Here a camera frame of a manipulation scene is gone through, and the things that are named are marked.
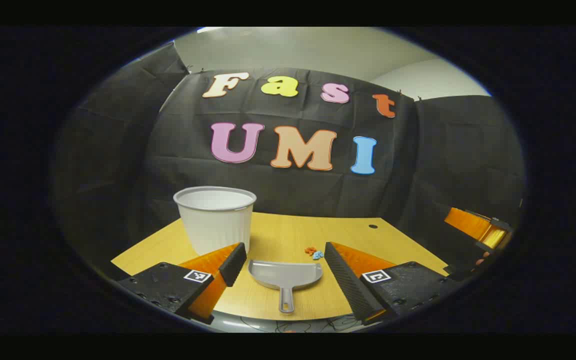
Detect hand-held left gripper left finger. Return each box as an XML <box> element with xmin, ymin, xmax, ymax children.
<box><xmin>118</xmin><ymin>242</ymin><xmax>247</xmax><ymax>323</ymax></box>

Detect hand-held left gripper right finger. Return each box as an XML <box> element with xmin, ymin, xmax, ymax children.
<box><xmin>324</xmin><ymin>241</ymin><xmax>461</xmax><ymax>325</ymax></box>

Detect grey dustpan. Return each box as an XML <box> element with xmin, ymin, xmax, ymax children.
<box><xmin>247</xmin><ymin>259</ymin><xmax>324</xmax><ymax>314</ymax></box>

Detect wooden desktop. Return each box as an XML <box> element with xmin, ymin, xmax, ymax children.
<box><xmin>111</xmin><ymin>212</ymin><xmax>450</xmax><ymax>322</ymax></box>

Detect black backdrop cloth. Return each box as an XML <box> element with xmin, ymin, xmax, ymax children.
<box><xmin>53</xmin><ymin>42</ymin><xmax>526</xmax><ymax>281</ymax></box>

